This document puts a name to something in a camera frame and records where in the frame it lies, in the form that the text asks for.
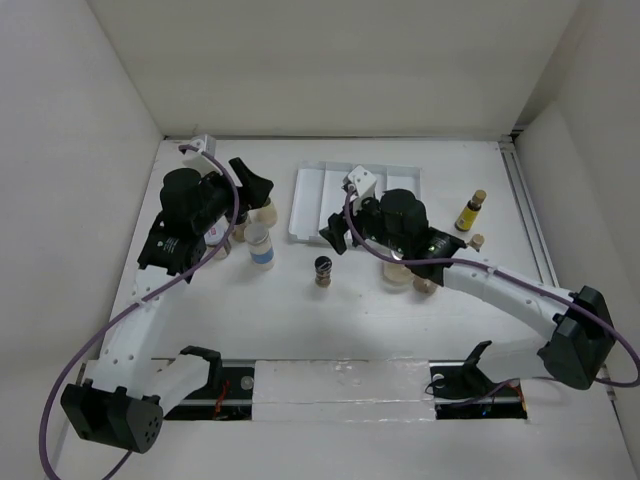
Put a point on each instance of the black dome lid jar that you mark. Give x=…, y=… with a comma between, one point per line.
x=239, y=226

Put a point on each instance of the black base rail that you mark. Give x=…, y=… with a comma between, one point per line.
x=338, y=391

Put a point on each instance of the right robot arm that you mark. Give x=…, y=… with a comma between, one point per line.
x=574, y=330

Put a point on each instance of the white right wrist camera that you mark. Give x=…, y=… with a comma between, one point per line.
x=361, y=181

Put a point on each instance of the red label spice jar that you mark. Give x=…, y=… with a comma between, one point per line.
x=214, y=238

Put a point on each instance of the pink lid spice jar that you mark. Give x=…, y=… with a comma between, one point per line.
x=424, y=286

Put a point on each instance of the white divided organizer tray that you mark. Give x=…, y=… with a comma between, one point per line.
x=319, y=193

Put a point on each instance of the yellow bottle near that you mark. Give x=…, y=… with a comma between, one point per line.
x=476, y=242

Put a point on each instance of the glass jar beige powder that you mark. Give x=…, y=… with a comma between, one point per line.
x=396, y=277

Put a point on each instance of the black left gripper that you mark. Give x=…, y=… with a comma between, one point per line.
x=253, y=190

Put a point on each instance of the blue label white bottle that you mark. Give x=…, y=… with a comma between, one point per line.
x=260, y=247

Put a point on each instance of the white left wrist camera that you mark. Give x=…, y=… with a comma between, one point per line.
x=194, y=159

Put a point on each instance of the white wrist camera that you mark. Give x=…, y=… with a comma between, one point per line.
x=361, y=181
x=194, y=159

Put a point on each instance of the small dark pepper bottle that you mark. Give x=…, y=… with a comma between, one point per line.
x=323, y=267

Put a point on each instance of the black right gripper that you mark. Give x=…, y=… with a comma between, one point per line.
x=335, y=232

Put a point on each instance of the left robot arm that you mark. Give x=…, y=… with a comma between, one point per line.
x=125, y=398

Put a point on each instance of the aluminium side rail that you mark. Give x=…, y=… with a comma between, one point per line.
x=526, y=209

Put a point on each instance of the yellow-green lid spice jar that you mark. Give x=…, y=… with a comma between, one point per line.
x=266, y=215

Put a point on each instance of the yellow bottle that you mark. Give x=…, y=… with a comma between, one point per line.
x=476, y=242
x=468, y=215

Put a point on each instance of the yellow bottle far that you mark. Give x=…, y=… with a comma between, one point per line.
x=468, y=215

